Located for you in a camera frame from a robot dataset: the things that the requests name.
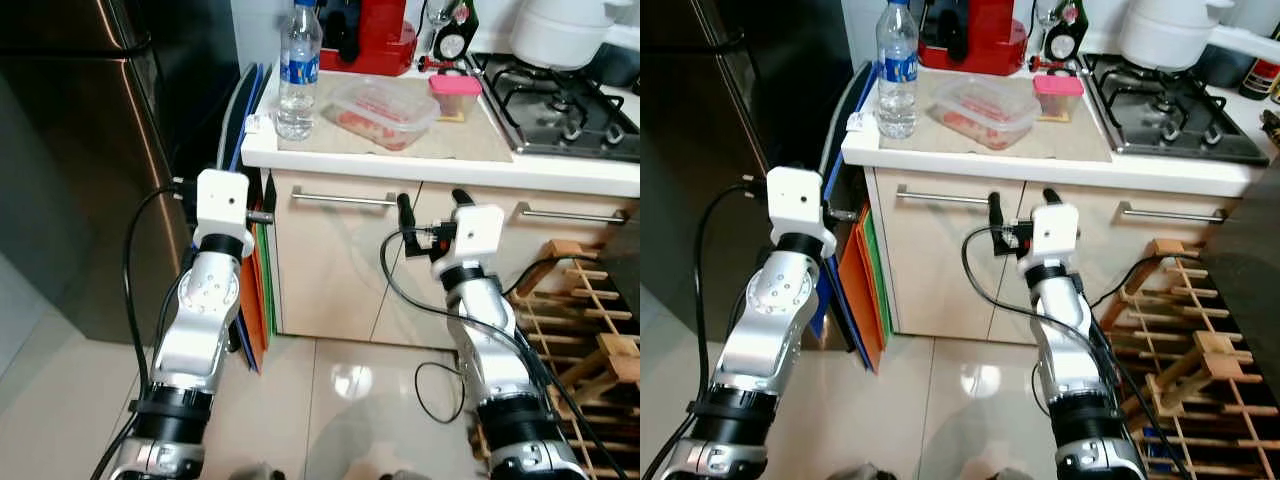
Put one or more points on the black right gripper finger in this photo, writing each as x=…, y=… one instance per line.
x=1051, y=198
x=996, y=212
x=462, y=200
x=405, y=212

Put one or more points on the clear blue capped water bottle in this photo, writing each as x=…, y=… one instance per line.
x=298, y=90
x=897, y=90

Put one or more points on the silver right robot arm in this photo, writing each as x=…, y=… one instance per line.
x=1075, y=370
x=500, y=370

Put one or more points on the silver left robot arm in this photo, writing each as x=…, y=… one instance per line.
x=195, y=330
x=765, y=330

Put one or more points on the large dark steel fridge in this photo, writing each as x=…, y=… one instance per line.
x=80, y=170
x=720, y=170

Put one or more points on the beige counter mat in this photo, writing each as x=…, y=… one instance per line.
x=470, y=140
x=1070, y=140

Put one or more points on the green board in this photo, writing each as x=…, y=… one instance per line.
x=268, y=280
x=880, y=270

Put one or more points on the beige kitchen cabinet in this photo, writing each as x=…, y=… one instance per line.
x=930, y=270
x=330, y=270

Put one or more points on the clear plastic food container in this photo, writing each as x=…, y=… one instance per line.
x=385, y=115
x=988, y=112

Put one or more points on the orange board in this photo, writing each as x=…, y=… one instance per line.
x=860, y=300
x=252, y=310

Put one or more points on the pink lidded small container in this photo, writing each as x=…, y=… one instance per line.
x=455, y=95
x=1058, y=95

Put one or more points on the steel gas stove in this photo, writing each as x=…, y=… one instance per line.
x=560, y=110
x=1170, y=110

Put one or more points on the black dial kitchen timer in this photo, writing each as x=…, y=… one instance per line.
x=455, y=45
x=1062, y=45

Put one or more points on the red kitchen appliance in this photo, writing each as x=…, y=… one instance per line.
x=975, y=45
x=375, y=45

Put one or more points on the wooden slatted rack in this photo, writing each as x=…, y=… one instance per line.
x=1210, y=360
x=590, y=340

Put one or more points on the white cooking pot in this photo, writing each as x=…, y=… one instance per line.
x=560, y=35
x=1170, y=35

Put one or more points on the grey left robot leg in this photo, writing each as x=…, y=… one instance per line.
x=258, y=472
x=852, y=473

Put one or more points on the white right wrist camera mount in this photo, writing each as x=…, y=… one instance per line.
x=475, y=232
x=1055, y=230

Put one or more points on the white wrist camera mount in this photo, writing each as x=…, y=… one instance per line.
x=220, y=200
x=1055, y=230
x=475, y=232
x=795, y=200

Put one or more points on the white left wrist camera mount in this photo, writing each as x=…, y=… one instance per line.
x=220, y=200
x=795, y=200

